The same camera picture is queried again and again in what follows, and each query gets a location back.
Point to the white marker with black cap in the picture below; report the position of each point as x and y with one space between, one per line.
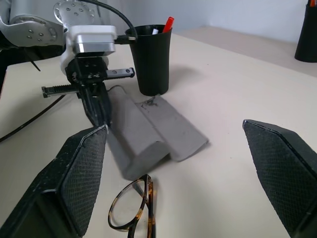
155 30

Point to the orange marker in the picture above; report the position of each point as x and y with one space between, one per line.
312 2

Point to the tortoiseshell glasses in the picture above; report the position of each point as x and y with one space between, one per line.
146 191

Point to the grey felt glasses case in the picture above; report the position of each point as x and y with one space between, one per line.
153 131

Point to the black cone-shaped cup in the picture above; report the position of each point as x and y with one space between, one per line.
307 37

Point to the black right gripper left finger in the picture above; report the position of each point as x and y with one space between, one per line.
74 178

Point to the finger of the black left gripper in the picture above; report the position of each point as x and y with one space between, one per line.
90 106
105 106

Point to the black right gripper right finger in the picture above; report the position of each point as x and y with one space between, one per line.
280 163

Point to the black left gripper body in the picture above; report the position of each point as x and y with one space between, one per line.
86 72

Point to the red marker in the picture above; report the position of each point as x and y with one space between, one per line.
169 23

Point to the black zip tie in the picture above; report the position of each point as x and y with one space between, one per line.
33 62

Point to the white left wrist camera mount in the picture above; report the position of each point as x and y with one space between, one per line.
91 37

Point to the black ribbed cup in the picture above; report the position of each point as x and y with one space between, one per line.
152 64

